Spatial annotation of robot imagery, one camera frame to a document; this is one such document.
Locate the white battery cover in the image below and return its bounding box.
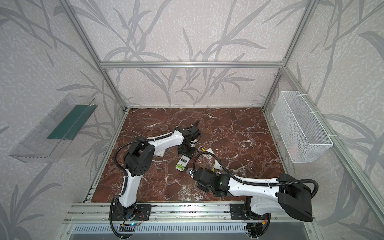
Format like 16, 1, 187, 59
214, 161, 222, 171
206, 149, 214, 157

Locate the clear plastic wall shelf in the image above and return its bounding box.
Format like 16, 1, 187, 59
10, 94, 97, 163

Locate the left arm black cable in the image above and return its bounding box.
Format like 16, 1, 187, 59
112, 131, 173, 178

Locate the red white remote control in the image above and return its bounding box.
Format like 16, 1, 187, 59
176, 155, 190, 172

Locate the white wire mesh basket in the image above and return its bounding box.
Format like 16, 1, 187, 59
272, 91, 333, 164

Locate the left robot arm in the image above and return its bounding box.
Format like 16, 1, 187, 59
110, 120, 201, 221

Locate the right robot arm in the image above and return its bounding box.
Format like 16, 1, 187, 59
192, 168, 319, 222

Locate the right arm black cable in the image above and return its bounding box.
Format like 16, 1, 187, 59
192, 151, 319, 199

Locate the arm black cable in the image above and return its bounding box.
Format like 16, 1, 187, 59
112, 131, 173, 178
192, 151, 319, 199

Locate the green mat in shelf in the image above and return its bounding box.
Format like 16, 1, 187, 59
48, 105, 98, 141

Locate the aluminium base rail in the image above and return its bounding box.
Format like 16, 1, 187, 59
61, 201, 317, 224

